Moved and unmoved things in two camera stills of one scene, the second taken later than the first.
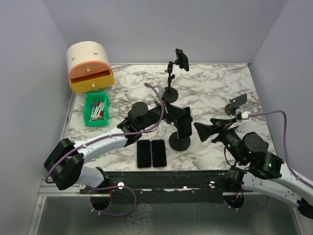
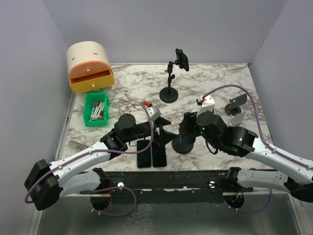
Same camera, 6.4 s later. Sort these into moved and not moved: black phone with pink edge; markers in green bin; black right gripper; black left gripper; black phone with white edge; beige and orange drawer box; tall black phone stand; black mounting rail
Moved: black right gripper; black left gripper
Not moved: tall black phone stand; black phone with pink edge; beige and orange drawer box; black mounting rail; markers in green bin; black phone with white edge
